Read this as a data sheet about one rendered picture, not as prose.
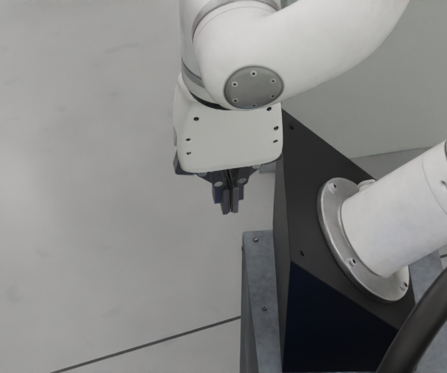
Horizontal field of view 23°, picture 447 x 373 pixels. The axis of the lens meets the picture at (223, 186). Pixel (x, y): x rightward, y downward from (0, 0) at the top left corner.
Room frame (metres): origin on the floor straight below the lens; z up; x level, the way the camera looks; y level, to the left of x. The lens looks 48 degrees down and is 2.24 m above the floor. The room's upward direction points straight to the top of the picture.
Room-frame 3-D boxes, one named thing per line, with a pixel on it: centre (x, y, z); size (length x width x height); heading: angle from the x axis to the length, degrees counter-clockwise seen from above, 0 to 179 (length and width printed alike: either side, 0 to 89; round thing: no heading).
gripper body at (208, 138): (0.72, 0.00, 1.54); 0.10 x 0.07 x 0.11; 101
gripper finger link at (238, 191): (0.72, -0.02, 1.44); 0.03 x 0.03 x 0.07; 11
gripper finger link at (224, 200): (0.71, 0.01, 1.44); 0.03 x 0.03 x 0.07; 11
